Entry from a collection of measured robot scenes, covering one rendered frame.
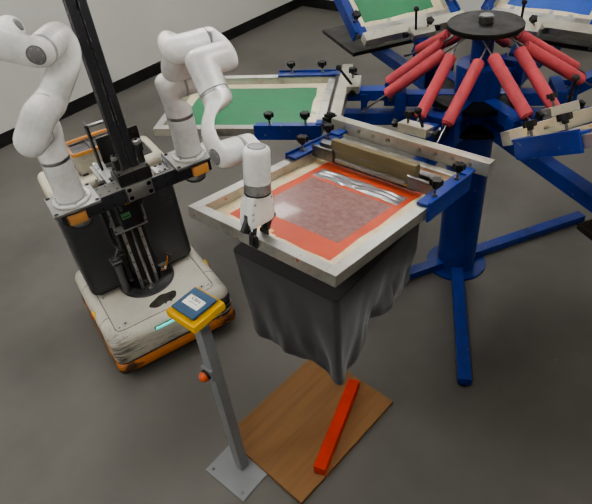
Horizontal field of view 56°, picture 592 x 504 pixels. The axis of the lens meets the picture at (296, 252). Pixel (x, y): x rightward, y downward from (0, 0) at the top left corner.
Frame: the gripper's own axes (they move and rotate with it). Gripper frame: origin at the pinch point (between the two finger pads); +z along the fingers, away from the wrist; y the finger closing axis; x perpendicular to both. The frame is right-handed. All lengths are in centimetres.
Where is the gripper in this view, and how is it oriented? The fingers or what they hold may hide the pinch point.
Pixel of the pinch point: (258, 237)
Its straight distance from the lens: 162.9
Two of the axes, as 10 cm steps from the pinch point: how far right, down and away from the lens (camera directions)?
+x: 7.7, 3.6, -5.3
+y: -6.4, 4.2, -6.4
